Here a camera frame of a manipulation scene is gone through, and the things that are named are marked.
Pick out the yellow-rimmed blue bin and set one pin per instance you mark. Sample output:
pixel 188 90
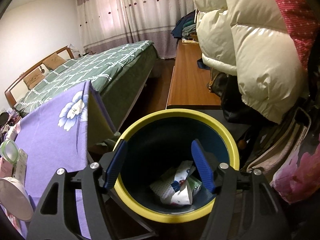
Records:
pixel 175 112

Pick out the green and white plastic packet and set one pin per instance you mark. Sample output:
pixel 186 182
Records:
pixel 162 182

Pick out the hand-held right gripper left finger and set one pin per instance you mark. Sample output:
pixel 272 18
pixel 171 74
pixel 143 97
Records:
pixel 115 165

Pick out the wooden bed headboard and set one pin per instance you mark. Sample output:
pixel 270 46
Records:
pixel 15 85

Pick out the beige handbag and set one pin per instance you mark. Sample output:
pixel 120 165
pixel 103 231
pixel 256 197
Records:
pixel 275 150

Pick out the pink box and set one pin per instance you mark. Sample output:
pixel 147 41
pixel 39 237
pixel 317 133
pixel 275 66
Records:
pixel 5 167

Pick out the black clothes heap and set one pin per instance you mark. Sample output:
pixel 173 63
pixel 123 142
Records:
pixel 3 117

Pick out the dark brown handbag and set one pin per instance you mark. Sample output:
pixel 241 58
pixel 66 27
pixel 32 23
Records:
pixel 225 87

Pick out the pink and white curtain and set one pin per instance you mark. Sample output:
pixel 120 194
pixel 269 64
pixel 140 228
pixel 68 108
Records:
pixel 125 17

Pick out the red dotted quilted jacket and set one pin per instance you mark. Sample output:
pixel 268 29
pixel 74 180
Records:
pixel 295 10

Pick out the pile of folded clothes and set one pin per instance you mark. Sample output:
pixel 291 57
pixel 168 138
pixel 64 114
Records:
pixel 185 25

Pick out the cream puffer jacket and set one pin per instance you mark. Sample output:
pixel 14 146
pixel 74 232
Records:
pixel 262 55

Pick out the bed with green plaid cover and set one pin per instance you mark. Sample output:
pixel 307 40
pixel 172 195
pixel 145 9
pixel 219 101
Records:
pixel 100 62

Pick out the wooden low cabinet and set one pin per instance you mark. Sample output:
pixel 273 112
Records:
pixel 187 80

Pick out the pink floral bag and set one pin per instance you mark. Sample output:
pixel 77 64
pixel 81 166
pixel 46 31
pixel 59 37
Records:
pixel 305 175

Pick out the brown pillow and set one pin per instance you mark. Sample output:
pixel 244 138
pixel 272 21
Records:
pixel 55 61
pixel 32 78

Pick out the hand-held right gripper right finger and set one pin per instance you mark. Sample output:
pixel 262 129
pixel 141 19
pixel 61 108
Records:
pixel 203 167

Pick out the purple floral tablecloth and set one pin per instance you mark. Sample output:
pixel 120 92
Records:
pixel 50 135

